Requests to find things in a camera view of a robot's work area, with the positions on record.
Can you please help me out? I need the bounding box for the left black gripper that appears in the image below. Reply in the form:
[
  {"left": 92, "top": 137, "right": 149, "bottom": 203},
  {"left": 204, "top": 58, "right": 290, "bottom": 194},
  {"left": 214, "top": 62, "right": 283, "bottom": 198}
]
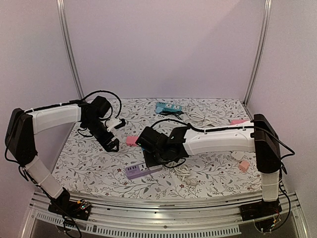
[{"left": 83, "top": 118, "right": 120, "bottom": 152}]

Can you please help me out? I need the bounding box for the purple power strip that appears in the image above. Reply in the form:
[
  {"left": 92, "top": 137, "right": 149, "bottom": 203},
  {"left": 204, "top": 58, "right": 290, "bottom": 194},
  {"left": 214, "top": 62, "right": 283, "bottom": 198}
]
[{"left": 125, "top": 163, "right": 162, "bottom": 180}]

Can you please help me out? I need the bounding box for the white tiger plug adapter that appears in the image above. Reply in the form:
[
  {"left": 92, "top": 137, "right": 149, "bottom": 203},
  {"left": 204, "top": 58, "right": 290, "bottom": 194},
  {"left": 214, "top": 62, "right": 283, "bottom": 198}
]
[{"left": 231, "top": 151, "right": 244, "bottom": 161}]

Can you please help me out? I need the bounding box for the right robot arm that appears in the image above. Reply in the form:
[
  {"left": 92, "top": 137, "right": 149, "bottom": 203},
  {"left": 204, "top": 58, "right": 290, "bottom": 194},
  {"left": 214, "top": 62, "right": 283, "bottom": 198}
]
[{"left": 136, "top": 114, "right": 295, "bottom": 221}]

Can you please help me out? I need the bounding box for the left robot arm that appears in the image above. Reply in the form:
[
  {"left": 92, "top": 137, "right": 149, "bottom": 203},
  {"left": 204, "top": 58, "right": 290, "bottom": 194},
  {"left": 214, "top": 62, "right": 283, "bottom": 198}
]
[{"left": 5, "top": 90, "right": 126, "bottom": 221}]

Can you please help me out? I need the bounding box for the pink flat plug adapter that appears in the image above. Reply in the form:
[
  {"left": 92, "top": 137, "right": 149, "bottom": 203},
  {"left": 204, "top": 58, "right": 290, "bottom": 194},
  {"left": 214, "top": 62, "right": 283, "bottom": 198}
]
[{"left": 126, "top": 136, "right": 138, "bottom": 146}]

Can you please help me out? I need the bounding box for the white power strip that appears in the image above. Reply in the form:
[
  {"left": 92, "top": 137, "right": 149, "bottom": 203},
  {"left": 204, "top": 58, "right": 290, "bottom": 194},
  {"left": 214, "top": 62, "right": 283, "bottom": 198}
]
[{"left": 155, "top": 114, "right": 168, "bottom": 120}]

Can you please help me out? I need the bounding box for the floral table mat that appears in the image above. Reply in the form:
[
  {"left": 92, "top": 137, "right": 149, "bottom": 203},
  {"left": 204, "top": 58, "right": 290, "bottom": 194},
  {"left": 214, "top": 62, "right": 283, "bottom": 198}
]
[{"left": 53, "top": 99, "right": 262, "bottom": 200}]

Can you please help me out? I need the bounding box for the teal power strip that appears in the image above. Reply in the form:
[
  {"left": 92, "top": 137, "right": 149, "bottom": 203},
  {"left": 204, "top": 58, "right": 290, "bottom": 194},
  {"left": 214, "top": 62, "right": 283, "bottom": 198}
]
[{"left": 155, "top": 102, "right": 182, "bottom": 114}]

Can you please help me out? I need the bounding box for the pink power strip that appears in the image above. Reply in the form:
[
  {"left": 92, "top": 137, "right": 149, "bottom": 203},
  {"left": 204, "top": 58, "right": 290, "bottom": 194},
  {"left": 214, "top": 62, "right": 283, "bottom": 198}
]
[{"left": 230, "top": 119, "right": 250, "bottom": 125}]

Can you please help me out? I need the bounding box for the salmon small cube adapter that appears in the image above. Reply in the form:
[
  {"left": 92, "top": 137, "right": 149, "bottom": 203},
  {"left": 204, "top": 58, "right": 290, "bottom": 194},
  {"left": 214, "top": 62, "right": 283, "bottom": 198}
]
[{"left": 238, "top": 160, "right": 250, "bottom": 173}]

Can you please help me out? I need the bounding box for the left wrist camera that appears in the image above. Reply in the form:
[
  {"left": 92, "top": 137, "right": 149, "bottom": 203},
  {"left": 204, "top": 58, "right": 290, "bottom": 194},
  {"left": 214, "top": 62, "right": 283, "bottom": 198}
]
[{"left": 105, "top": 118, "right": 126, "bottom": 131}]

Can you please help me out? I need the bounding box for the white coiled power cord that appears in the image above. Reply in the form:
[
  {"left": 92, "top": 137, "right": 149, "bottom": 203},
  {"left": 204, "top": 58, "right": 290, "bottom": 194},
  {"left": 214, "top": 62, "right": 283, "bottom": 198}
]
[{"left": 170, "top": 158, "right": 199, "bottom": 186}]

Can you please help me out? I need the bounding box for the black cable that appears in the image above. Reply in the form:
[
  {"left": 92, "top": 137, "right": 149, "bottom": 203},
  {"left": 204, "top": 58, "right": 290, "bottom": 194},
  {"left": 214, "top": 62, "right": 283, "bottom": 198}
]
[{"left": 160, "top": 110, "right": 185, "bottom": 121}]

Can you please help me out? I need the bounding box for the white cord bundle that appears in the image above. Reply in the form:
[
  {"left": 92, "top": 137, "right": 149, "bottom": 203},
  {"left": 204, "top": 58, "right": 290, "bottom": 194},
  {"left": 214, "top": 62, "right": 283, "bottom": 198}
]
[{"left": 184, "top": 109, "right": 232, "bottom": 128}]

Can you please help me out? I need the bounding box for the aluminium front rail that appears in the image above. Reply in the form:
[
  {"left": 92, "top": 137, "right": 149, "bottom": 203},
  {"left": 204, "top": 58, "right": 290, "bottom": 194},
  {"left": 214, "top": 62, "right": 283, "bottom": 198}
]
[{"left": 18, "top": 190, "right": 308, "bottom": 238}]

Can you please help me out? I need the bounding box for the left aluminium frame post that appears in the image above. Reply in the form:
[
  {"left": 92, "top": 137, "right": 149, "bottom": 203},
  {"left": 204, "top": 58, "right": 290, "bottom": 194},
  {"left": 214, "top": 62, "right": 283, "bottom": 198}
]
[{"left": 56, "top": 0, "right": 85, "bottom": 99}]

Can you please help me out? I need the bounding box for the aluminium frame post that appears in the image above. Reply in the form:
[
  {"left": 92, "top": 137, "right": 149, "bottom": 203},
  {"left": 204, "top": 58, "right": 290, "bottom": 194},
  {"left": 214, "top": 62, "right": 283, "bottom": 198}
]
[
  {"left": 56, "top": 0, "right": 85, "bottom": 99},
  {"left": 243, "top": 0, "right": 272, "bottom": 107}
]

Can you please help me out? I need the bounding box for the right aluminium frame post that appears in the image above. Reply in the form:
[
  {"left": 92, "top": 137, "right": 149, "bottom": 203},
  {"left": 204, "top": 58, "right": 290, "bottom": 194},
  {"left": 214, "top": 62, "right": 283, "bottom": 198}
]
[{"left": 243, "top": 0, "right": 272, "bottom": 107}]

